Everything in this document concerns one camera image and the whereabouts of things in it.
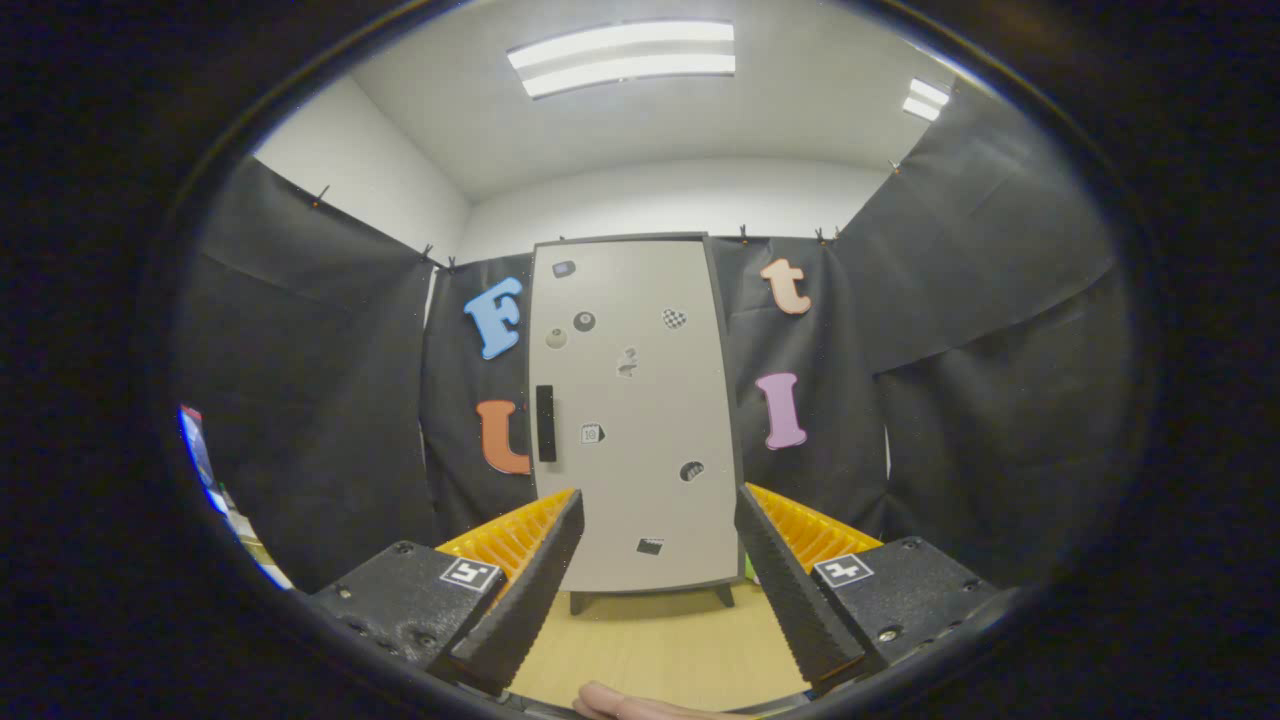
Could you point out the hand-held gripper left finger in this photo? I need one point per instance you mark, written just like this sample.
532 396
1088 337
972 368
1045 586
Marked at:
530 600

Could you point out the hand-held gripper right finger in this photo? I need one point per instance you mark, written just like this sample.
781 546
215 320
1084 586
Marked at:
790 590

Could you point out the grey shoe cabinet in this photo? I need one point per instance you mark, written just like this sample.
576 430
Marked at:
580 602

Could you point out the grey shoe cabinet door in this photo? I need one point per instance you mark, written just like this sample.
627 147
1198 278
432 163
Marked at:
640 450

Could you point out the black backdrop cloth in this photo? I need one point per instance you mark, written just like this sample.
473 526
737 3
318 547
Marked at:
300 400

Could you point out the small ceiling light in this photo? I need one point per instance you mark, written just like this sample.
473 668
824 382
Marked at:
925 100

